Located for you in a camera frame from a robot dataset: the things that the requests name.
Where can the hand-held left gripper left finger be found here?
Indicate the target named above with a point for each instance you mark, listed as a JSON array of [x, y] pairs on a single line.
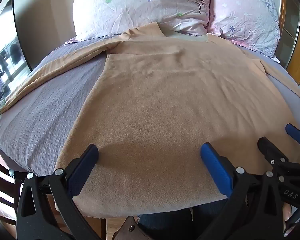
[[83, 162]]

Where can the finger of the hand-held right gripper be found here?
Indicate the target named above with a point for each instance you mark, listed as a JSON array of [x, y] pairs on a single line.
[[271, 150], [293, 132]]

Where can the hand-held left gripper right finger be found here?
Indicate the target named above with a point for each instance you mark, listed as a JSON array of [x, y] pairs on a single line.
[[215, 165]]

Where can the tan long-sleeve shirt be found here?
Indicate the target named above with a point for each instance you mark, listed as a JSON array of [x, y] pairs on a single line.
[[165, 100]]

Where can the person's right hand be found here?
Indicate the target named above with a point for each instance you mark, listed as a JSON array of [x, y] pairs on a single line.
[[288, 216]]

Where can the grey textured bedspread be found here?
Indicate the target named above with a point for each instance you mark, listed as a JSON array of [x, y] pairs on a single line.
[[52, 105]]

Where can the wooden headboard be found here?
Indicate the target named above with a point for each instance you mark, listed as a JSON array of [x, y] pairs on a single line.
[[296, 63]]

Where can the person's legs in jeans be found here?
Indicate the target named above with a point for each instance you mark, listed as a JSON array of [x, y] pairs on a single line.
[[170, 222]]

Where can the brown leather piece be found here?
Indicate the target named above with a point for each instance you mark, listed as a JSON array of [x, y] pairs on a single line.
[[130, 230]]

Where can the dark wooden furniture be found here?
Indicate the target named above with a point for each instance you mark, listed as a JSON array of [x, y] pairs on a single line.
[[0, 187]]

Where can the pink floral pillow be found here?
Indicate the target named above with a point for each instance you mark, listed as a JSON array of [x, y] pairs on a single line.
[[242, 17]]

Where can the white floral pillow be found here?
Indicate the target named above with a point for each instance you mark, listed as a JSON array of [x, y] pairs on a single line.
[[140, 5]]

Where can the wall mirror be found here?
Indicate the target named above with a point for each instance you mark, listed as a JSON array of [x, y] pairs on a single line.
[[5, 62]]

